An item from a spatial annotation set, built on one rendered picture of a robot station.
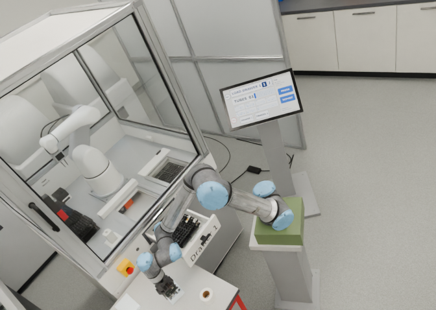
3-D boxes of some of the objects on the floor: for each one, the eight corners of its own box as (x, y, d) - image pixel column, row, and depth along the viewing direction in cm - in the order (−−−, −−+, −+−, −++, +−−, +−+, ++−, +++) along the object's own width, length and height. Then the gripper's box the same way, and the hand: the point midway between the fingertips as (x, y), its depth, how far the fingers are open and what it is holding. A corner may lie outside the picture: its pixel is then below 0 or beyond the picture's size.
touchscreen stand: (320, 214, 271) (302, 117, 209) (266, 226, 279) (233, 135, 217) (306, 172, 310) (287, 79, 248) (259, 184, 318) (229, 96, 256)
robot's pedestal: (320, 270, 237) (304, 203, 191) (320, 312, 216) (302, 249, 170) (278, 268, 248) (254, 204, 202) (274, 308, 227) (246, 248, 181)
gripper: (154, 290, 150) (172, 310, 163) (170, 274, 153) (187, 296, 166) (145, 279, 156) (163, 299, 169) (161, 264, 159) (178, 285, 172)
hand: (170, 293), depth 169 cm, fingers closed, pressing on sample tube
